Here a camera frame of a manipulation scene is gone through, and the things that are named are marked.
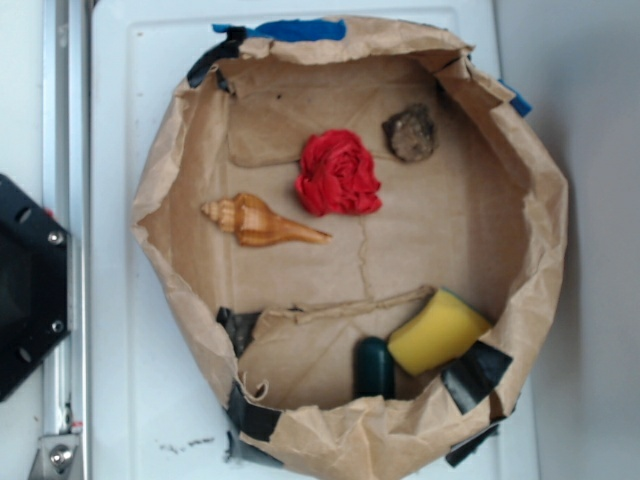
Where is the orange conch shell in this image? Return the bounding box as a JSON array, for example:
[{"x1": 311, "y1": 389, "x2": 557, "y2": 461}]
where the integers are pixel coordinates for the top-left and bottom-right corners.
[{"x1": 201, "y1": 193, "x2": 332, "y2": 247}]

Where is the brown paper bag tray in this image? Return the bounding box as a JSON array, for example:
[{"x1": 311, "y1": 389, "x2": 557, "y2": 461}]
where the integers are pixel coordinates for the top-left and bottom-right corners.
[{"x1": 131, "y1": 16, "x2": 568, "y2": 479}]

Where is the red crumpled paper flower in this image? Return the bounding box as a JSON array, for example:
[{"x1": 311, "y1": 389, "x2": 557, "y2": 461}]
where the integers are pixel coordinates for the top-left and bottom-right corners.
[{"x1": 294, "y1": 130, "x2": 382, "y2": 216}]

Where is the brown rock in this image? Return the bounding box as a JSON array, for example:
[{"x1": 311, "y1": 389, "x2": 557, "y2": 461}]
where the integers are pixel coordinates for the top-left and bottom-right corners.
[{"x1": 382, "y1": 103, "x2": 438, "y2": 163}]

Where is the dark green oval object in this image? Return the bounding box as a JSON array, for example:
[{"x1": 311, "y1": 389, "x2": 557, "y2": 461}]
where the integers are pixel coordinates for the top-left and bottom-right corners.
[{"x1": 354, "y1": 337, "x2": 395, "y2": 400}]

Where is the yellow sponge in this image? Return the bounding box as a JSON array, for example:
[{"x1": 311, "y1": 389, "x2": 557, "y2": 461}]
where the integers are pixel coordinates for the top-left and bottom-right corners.
[{"x1": 388, "y1": 288, "x2": 493, "y2": 376}]

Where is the white plastic board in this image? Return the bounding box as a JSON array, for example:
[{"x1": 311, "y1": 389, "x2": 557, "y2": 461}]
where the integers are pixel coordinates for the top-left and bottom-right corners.
[{"x1": 87, "y1": 1, "x2": 530, "y2": 479}]

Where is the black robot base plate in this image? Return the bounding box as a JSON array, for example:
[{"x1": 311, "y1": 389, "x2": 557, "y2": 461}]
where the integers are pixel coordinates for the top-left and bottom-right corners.
[{"x1": 1, "y1": 175, "x2": 69, "y2": 401}]

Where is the aluminium extrusion rail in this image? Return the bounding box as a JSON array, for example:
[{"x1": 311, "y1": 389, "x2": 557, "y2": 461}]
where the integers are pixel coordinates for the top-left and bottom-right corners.
[{"x1": 42, "y1": 1, "x2": 94, "y2": 479}]

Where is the metal corner bracket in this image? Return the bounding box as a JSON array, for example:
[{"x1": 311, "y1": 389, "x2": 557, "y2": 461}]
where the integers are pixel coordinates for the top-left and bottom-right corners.
[{"x1": 27, "y1": 433, "x2": 84, "y2": 480}]

